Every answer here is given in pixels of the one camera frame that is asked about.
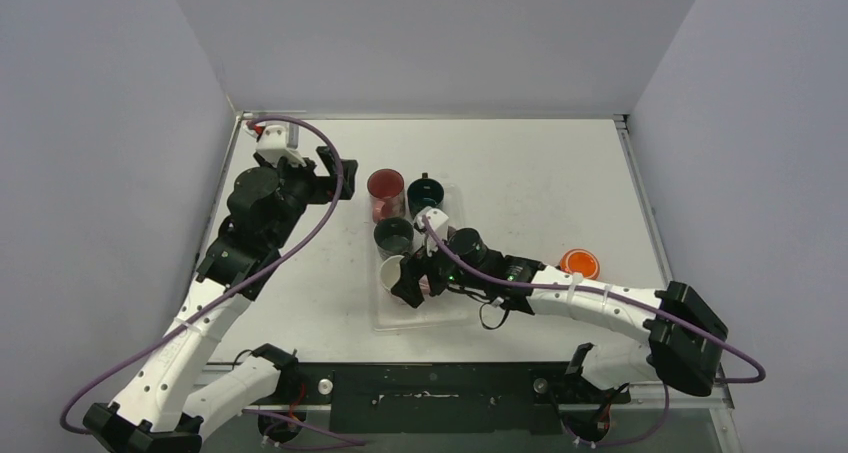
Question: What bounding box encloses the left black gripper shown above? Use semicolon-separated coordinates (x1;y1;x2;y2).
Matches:
257;146;356;248

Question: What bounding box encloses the pale pink faceted mug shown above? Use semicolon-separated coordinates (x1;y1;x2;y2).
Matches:
377;255;404;299

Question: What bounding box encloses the grey mug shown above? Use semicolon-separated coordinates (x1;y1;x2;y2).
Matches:
373;217;414;260

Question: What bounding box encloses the pink ghost pattern mug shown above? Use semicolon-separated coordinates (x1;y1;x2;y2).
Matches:
367;168;406;223

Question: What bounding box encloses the dark green mug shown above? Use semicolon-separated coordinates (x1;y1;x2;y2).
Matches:
406;173;445;217

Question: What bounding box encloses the orange mug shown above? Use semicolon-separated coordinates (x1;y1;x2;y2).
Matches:
558;248;601;280

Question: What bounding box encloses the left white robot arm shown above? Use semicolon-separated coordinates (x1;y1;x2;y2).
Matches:
83;146;359;452

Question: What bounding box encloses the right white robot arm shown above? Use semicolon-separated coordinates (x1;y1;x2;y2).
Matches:
386;228;728;402

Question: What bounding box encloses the clear plastic tray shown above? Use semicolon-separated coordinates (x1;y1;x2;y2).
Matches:
366;226;478;331

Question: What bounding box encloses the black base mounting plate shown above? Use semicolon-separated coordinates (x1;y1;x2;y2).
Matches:
258;362;631;435

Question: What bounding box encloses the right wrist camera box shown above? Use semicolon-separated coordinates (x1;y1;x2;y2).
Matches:
413;207;449;255

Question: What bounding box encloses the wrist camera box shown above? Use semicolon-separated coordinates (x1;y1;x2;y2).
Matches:
248;122;306;167
413;207;449;255

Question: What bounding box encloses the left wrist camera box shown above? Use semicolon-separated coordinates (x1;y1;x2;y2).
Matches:
248;122;306;167

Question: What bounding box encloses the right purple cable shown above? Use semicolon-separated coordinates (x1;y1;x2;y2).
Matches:
421;218;767;449

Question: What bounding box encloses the purple cable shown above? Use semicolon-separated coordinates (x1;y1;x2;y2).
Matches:
59;115;367;450
421;218;767;449

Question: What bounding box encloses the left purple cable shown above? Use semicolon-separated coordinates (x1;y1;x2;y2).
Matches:
59;115;367;450

